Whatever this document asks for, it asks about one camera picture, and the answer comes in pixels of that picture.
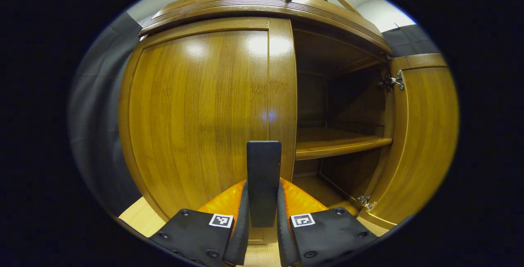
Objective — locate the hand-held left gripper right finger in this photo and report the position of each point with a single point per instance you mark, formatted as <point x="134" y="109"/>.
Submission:
<point x="283" y="238"/>

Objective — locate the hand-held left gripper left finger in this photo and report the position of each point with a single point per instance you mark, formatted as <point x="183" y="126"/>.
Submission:
<point x="241" y="238"/>

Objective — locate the wooden shoe cabinet door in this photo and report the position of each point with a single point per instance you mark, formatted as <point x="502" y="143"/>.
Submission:
<point x="196" y="115"/>
<point x="425" y="136"/>

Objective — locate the wooden double-door shoe cabinet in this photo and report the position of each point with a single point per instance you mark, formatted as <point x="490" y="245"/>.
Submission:
<point x="352" y="107"/>

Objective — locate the metal door hinge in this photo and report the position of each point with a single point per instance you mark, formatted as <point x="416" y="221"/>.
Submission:
<point x="393" y="82"/>
<point x="365" y="202"/>

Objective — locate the wooden cabinet shelf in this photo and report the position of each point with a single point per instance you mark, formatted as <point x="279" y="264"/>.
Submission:
<point x="335" y="142"/>

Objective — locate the wooden cabinet drawer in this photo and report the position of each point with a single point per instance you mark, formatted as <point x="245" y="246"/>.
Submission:
<point x="262" y="7"/>

